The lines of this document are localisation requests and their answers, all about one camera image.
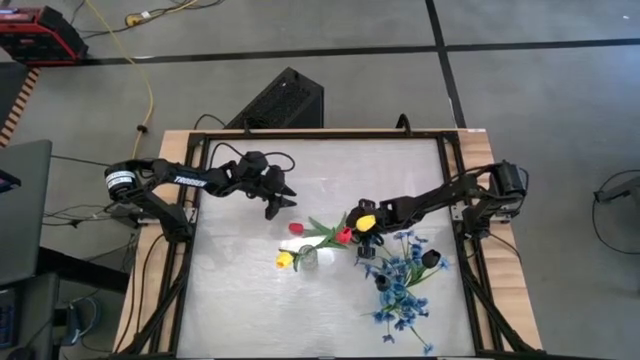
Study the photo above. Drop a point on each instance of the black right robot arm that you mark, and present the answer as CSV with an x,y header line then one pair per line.
x,y
435,197

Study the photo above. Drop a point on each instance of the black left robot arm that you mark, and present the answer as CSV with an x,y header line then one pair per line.
x,y
190,181

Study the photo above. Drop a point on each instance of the blue artificial flower bunch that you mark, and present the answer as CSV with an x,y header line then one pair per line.
x,y
406,305
416,250

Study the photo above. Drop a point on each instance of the black stand foot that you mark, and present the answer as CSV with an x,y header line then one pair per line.
x,y
622,190

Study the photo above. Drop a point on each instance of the black table frame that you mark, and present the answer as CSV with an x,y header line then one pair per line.
x,y
325,135

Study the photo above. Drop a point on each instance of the black keyboard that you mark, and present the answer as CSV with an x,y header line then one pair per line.
x,y
7,320

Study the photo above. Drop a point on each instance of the red and black case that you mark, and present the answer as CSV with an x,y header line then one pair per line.
x,y
40,35

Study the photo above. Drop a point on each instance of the black floor mat striped edge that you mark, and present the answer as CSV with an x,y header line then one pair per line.
x,y
10,90

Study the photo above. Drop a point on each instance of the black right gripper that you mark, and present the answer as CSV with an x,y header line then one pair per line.
x,y
382,220

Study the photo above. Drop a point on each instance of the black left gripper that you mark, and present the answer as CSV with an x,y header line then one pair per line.
x,y
270,182

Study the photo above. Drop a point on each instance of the yellow tulip with green stem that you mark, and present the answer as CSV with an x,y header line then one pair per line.
x,y
366,223
284,260

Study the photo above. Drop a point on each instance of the black computer tower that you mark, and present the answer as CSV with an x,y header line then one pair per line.
x,y
280,102

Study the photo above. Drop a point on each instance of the clear glass vase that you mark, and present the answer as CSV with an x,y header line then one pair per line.
x,y
309,260

